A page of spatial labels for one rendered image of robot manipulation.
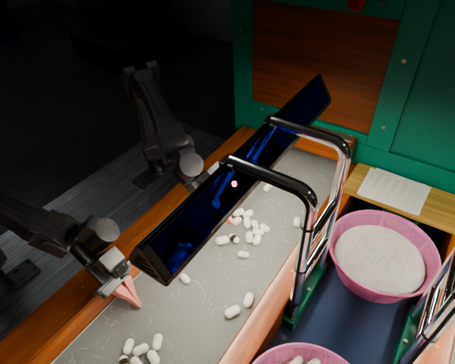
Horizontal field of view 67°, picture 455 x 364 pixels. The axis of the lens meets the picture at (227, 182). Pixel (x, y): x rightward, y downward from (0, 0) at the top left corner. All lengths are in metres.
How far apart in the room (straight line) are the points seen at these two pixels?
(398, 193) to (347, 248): 0.24
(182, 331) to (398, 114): 0.80
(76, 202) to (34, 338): 0.52
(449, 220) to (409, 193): 0.12
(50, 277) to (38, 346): 0.27
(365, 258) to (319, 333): 0.22
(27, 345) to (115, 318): 0.18
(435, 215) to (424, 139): 0.21
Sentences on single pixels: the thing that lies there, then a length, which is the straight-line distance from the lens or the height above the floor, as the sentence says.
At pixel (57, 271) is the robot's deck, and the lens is 1.13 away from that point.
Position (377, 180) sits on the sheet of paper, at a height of 0.78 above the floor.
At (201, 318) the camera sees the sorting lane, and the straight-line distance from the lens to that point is 0.85.
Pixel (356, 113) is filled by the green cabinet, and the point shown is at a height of 0.93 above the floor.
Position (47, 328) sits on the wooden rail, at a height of 0.77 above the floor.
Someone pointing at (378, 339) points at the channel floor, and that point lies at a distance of 0.95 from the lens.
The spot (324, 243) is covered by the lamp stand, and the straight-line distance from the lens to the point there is 0.84.
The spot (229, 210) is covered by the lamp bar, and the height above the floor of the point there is 1.06.
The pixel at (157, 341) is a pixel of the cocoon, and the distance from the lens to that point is 0.82.
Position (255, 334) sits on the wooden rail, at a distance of 0.80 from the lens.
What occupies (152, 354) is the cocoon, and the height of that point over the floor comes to 0.76.
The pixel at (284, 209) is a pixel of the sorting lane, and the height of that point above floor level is 0.74.
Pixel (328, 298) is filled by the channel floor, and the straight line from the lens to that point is 0.96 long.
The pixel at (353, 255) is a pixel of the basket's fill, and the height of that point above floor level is 0.73.
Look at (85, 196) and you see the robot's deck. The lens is 1.31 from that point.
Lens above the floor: 1.50
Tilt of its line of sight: 43 degrees down
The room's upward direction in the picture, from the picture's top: 3 degrees counter-clockwise
